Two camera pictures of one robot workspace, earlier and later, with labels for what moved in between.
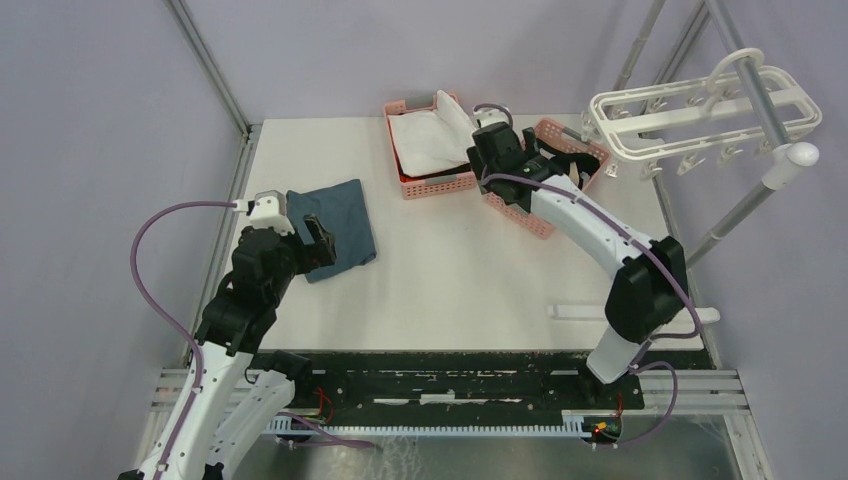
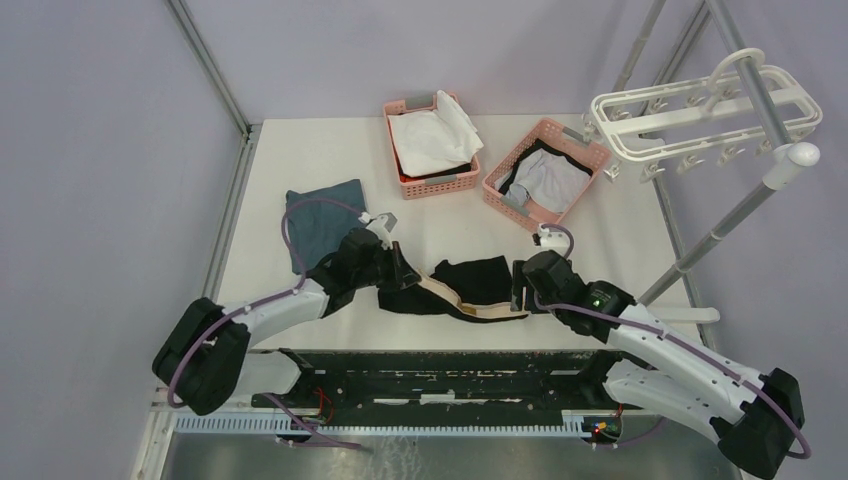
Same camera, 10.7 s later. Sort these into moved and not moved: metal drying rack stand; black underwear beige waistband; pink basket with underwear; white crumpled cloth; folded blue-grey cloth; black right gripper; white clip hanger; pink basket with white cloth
Moved: black right gripper; black underwear beige waistband
Not moved: metal drying rack stand; pink basket with white cloth; white crumpled cloth; white clip hanger; folded blue-grey cloth; pink basket with underwear
